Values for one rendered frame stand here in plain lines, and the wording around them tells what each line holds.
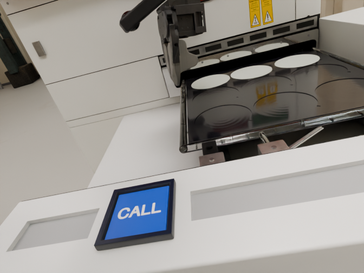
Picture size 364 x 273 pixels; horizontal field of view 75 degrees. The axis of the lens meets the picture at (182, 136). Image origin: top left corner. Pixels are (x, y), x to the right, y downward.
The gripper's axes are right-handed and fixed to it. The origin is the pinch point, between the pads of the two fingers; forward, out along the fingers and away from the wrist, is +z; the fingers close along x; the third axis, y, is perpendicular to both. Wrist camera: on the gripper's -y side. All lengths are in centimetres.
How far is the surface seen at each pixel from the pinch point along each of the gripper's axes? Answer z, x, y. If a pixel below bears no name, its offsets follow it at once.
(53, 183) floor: 90, 161, -80
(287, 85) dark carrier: 3.5, -11.1, 20.4
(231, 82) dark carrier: 2.9, 0.5, 14.2
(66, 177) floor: 88, 163, -69
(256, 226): 5.2, -40.3, -6.4
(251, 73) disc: 1.8, 1.3, 20.0
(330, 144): 3.2, -36.6, 3.3
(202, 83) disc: 2.9, 6.8, 9.3
